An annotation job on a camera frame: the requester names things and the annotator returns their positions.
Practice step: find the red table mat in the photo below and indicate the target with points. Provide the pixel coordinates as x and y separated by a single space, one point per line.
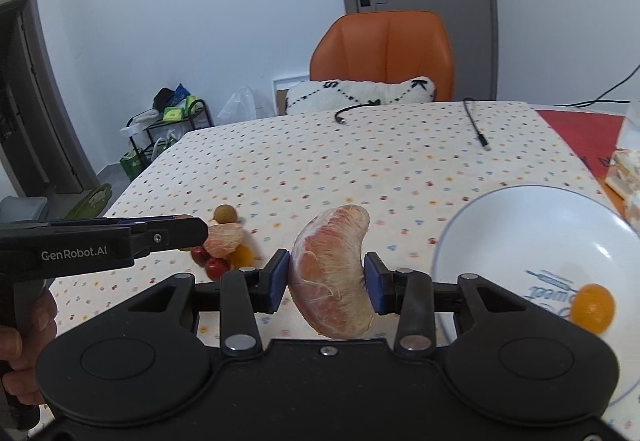
585 131

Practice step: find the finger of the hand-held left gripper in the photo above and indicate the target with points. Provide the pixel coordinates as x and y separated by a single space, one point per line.
175 236

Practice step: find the orange chair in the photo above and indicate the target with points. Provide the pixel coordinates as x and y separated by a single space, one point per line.
380 51

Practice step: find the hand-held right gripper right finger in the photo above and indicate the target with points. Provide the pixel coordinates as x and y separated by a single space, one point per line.
375 283

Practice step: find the small peeled pomelo segment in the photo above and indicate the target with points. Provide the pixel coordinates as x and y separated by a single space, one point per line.
222 241

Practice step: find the dark doorway frame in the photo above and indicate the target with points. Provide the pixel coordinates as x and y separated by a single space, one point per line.
20 96

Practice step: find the blue green bag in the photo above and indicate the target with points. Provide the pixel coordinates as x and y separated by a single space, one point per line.
182 93

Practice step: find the large peeled pomelo segment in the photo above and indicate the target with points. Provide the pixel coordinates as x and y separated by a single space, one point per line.
325 271

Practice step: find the clear plastic bag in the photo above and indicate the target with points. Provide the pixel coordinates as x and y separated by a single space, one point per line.
245 106

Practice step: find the green packet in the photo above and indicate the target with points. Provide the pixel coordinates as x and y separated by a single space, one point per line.
173 114

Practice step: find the white fluffy pillow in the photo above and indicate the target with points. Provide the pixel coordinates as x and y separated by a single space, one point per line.
320 96

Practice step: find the clear plastic wrapped package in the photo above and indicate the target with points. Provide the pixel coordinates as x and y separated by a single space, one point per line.
627 171

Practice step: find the brown longan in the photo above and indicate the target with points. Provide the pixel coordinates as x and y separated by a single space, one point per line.
226 214

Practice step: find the yellow cherry tomato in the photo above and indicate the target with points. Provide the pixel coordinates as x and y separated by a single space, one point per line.
242 256

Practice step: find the green cartoon board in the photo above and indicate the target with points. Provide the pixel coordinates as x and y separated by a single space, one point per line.
90 201

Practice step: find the person's left hand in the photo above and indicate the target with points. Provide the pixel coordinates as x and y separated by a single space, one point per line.
42 311

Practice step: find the grey bin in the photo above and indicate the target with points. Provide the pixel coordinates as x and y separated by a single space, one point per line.
22 210

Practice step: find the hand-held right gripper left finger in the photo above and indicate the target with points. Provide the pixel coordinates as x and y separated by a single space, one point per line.
277 278

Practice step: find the orange kumquat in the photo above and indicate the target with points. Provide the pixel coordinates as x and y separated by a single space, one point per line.
592 307

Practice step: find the white plate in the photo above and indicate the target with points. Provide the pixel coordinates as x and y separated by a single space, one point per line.
525 241

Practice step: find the white framed board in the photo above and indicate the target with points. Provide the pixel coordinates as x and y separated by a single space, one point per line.
282 83

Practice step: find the black metal rack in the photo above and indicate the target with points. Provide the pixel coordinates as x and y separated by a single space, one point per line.
150 127

